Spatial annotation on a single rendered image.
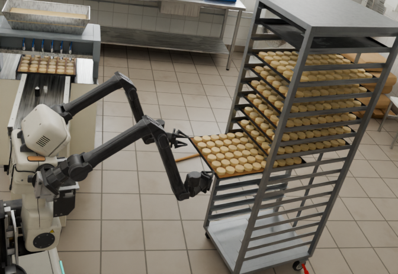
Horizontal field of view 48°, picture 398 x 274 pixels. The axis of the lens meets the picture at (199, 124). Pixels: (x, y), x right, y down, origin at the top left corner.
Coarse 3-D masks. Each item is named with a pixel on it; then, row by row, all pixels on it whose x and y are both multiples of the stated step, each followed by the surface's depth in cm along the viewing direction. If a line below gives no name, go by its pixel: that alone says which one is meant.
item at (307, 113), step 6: (342, 108) 248; (348, 108) 251; (354, 108) 253; (360, 108) 255; (366, 108) 257; (294, 114) 234; (300, 114) 236; (306, 114) 238; (312, 114) 240; (318, 114) 242; (324, 114) 244
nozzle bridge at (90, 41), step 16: (0, 16) 321; (0, 32) 297; (16, 32) 301; (32, 32) 306; (48, 32) 311; (96, 32) 326; (0, 48) 307; (16, 48) 311; (48, 48) 317; (64, 48) 319; (80, 48) 322; (96, 48) 315; (0, 64) 318; (96, 64) 333
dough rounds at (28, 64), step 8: (40, 56) 340; (48, 56) 338; (24, 64) 320; (32, 64) 322; (40, 64) 326; (48, 64) 331; (56, 64) 333; (64, 64) 331; (72, 64) 333; (40, 72) 317; (48, 72) 319; (56, 72) 322; (64, 72) 324; (72, 72) 322
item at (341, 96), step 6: (312, 96) 233; (318, 96) 235; (324, 96) 237; (330, 96) 239; (336, 96) 241; (342, 96) 243; (348, 96) 245; (354, 96) 247; (360, 96) 249; (366, 96) 252; (294, 102) 229
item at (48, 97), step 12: (36, 84) 315; (48, 84) 318; (60, 84) 321; (24, 96) 298; (36, 96) 300; (48, 96) 303; (60, 96) 306; (24, 108) 285; (60, 156) 276; (12, 192) 283
